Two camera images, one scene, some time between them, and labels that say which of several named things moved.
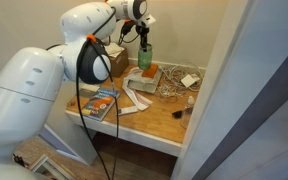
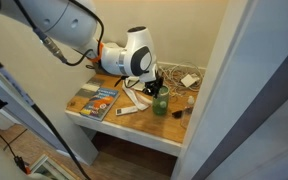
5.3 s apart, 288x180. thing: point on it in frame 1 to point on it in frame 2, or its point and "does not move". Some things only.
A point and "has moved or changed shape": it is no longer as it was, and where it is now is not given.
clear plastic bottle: x=187 y=112 does not move
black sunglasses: x=179 y=114 does not move
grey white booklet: x=88 y=90 does not move
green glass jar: x=145 y=58 has moved or changed shape
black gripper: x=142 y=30 to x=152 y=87
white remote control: x=127 y=110 does not move
